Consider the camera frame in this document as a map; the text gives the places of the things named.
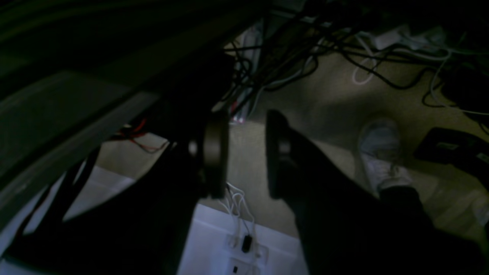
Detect white sneaker shoe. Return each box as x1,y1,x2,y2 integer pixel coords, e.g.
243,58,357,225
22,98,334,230
358,117,413,193

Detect white looped cable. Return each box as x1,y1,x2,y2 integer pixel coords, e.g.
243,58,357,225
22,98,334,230
351,34,382,85

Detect black box on floor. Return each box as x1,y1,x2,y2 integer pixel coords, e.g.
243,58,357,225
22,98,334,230
413,128,489,189

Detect black tangled cables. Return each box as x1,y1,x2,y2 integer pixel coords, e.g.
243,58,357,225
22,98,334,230
222,15,489,115

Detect white power strip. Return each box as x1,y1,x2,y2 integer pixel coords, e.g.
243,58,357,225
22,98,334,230
224,235,269,275

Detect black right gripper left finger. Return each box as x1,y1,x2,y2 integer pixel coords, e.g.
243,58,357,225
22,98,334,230
145,112,229,275

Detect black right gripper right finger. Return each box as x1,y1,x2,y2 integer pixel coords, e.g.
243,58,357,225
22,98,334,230
266,110,486,275

